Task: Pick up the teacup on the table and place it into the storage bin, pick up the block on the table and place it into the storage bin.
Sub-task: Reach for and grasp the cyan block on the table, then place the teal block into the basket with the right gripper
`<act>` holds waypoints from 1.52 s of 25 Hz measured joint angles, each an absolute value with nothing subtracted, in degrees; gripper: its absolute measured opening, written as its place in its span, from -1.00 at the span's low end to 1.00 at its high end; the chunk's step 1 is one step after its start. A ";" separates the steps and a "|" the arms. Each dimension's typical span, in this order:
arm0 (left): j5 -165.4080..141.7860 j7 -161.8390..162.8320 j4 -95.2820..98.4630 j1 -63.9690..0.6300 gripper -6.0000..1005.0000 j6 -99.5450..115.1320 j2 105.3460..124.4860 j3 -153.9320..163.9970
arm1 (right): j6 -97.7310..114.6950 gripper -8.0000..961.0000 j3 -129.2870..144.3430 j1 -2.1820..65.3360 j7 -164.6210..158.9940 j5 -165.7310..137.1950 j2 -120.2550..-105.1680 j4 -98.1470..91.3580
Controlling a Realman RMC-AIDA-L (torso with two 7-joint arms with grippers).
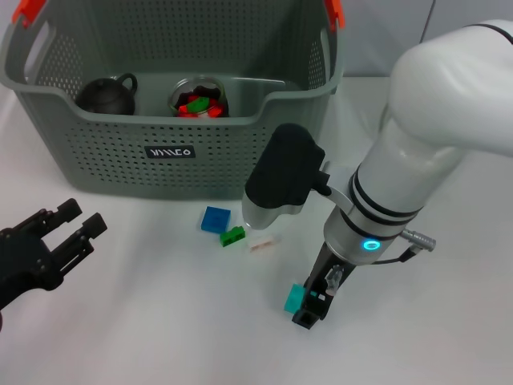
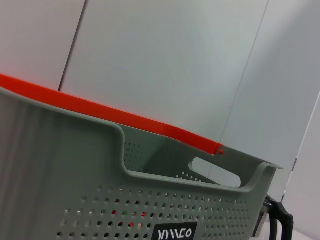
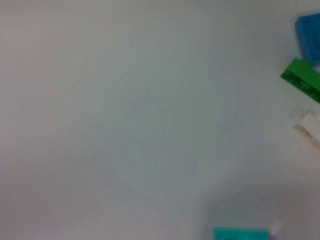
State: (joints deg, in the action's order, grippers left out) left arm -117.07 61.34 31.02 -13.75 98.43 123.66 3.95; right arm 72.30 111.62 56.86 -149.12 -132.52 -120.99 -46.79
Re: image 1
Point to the grey perforated storage basket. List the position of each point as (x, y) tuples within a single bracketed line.
[(120, 180)]

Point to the translucent white toy brick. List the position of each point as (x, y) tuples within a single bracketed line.
[(262, 242)]

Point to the green wide toy brick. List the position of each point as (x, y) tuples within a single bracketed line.
[(196, 106)]

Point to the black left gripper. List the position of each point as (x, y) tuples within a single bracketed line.
[(20, 260)]

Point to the blue toy brick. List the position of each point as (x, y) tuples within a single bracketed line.
[(215, 220)]

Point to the orange-red long toy brick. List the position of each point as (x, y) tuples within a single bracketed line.
[(182, 109)]

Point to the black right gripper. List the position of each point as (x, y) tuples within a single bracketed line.
[(324, 264)]

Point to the dark clay teapot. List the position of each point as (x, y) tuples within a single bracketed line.
[(104, 96)]

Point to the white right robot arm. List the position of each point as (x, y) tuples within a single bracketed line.
[(421, 140)]

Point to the green narrow toy brick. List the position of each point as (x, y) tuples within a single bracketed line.
[(232, 236)]

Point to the teal toy brick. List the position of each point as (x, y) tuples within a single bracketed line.
[(294, 298)]

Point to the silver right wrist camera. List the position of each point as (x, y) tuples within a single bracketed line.
[(280, 168)]

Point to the orange-red small toy brick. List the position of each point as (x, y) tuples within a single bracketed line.
[(216, 112), (192, 97)]

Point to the glass teacup black holder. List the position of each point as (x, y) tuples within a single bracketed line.
[(176, 86)]

